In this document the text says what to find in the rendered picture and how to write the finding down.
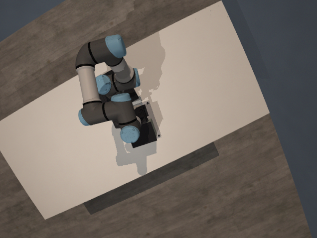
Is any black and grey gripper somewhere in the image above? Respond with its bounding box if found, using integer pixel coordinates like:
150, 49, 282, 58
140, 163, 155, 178
133, 105, 148, 126

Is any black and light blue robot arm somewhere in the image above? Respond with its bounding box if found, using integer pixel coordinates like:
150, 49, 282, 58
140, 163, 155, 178
75, 34, 141, 143

